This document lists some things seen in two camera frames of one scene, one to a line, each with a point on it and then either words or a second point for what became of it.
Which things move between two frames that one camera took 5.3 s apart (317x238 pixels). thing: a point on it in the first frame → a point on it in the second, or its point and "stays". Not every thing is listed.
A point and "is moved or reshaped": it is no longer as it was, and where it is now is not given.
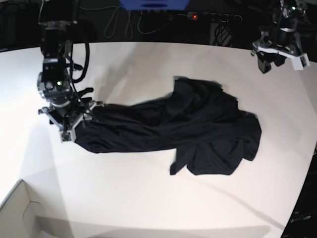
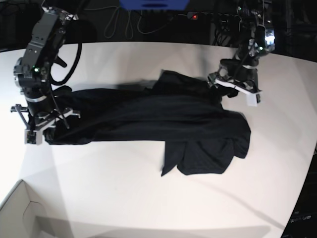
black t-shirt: [201, 119] is moved or reshaped
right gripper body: [268, 52] → [252, 90]
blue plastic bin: [154, 5] stays
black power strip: [214, 17] stays
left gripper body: [66, 118] → [34, 125]
